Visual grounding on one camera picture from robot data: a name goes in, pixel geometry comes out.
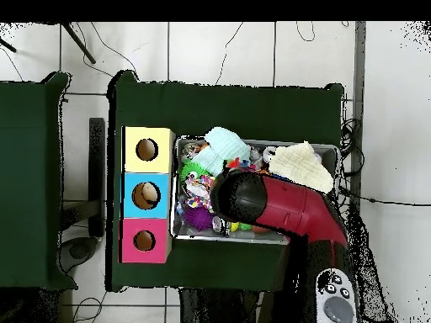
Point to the multicolour puffer caterpillar toy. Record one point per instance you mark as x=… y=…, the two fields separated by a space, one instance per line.
x=234 y=163

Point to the mint green knitted cloth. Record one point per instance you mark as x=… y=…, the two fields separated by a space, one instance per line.
x=225 y=146

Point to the clear plastic packet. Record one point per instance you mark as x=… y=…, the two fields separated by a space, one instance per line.
x=180 y=206

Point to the black and silver drink can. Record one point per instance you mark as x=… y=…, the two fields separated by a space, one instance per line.
x=220 y=225

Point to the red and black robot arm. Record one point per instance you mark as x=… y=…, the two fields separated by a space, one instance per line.
x=286 y=205

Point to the wooden box with three holes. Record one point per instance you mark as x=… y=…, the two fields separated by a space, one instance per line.
x=148 y=165

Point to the small green puffer toy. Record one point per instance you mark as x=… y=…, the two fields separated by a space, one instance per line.
x=192 y=170

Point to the small orange basketball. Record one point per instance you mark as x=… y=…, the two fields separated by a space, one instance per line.
x=204 y=147

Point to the dark green table cloth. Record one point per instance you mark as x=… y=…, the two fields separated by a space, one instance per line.
x=235 y=107

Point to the cream knitted cloth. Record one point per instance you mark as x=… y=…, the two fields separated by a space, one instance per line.
x=303 y=165

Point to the black upright panel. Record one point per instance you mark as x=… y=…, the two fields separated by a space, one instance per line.
x=97 y=158

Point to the grey stand foot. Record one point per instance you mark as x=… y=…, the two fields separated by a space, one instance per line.
x=79 y=252

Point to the dark green side cloth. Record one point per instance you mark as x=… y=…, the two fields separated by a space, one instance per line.
x=30 y=168

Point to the black tripod leg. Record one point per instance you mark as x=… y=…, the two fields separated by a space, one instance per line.
x=79 y=43

